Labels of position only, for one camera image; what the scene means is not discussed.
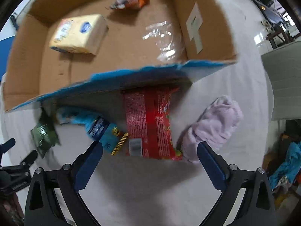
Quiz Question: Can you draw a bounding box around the light blue snack packet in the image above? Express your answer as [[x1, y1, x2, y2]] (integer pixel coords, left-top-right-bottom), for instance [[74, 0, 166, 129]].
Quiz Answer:
[[56, 106, 128, 155]]

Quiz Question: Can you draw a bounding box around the blue cloth pile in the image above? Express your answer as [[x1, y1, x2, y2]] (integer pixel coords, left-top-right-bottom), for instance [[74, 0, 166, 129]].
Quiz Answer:
[[269, 142, 300, 193]]

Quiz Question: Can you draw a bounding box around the clear plastic bag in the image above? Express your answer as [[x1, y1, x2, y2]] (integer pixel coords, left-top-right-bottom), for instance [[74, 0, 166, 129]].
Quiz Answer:
[[142, 21, 185, 63]]

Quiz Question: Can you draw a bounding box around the red snack bag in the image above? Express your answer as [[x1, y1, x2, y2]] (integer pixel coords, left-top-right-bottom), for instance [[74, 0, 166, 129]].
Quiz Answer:
[[123, 86, 182, 161]]

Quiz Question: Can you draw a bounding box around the green snack bag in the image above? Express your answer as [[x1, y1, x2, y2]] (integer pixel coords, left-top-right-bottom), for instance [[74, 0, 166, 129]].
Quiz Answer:
[[31, 107, 61, 159]]

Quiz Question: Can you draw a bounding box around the yellow tissue pack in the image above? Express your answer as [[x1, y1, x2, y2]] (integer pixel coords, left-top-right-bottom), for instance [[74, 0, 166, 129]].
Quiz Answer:
[[49, 14, 108, 55]]

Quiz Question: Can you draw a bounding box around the lilac towel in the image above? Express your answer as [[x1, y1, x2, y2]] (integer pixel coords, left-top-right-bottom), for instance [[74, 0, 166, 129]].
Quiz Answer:
[[181, 95, 243, 163]]

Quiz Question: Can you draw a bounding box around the cardboard box blue outside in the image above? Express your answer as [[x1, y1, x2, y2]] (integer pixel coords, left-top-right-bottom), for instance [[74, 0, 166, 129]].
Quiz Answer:
[[3, 0, 237, 112]]

